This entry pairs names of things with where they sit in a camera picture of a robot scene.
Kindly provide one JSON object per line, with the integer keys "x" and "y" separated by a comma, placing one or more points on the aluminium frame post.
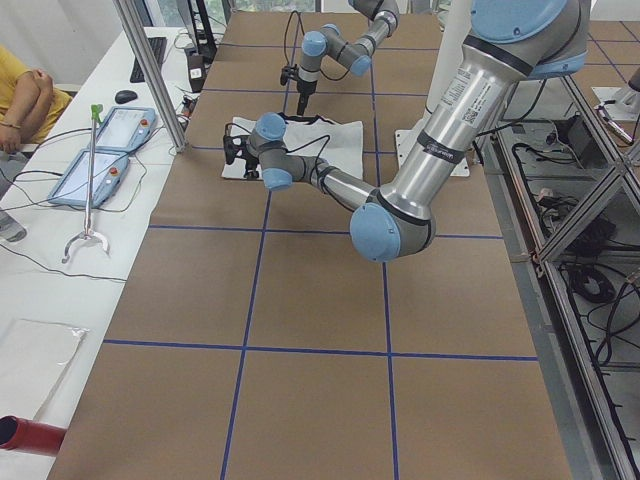
{"x": 141, "y": 48}

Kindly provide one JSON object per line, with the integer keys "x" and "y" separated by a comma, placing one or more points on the person in yellow shirt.
{"x": 30, "y": 103}

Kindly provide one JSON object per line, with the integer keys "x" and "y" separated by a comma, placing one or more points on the black computer mouse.
{"x": 125, "y": 96}

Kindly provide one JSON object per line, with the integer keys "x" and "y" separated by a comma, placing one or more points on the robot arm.
{"x": 355, "y": 57}
{"x": 507, "y": 42}

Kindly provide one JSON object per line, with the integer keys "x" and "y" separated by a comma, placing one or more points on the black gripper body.
{"x": 250, "y": 166}
{"x": 304, "y": 90}

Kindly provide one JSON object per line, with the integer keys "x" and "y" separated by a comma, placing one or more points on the grey cartoon print t-shirt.
{"x": 341, "y": 145}

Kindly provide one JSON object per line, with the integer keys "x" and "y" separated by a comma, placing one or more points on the far blue teach pendant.
{"x": 125, "y": 128}

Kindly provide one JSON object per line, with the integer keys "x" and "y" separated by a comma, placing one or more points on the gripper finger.
{"x": 302, "y": 104}
{"x": 251, "y": 173}

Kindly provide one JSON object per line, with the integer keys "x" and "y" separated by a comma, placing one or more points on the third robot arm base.
{"x": 619, "y": 103}

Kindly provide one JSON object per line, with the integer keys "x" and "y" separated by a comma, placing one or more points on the metal reacher grabber tool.
{"x": 88, "y": 233}

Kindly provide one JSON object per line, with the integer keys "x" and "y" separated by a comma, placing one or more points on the clear plastic bag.
{"x": 35, "y": 357}

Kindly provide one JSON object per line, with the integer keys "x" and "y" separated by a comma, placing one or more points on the red cylinder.
{"x": 28, "y": 436}

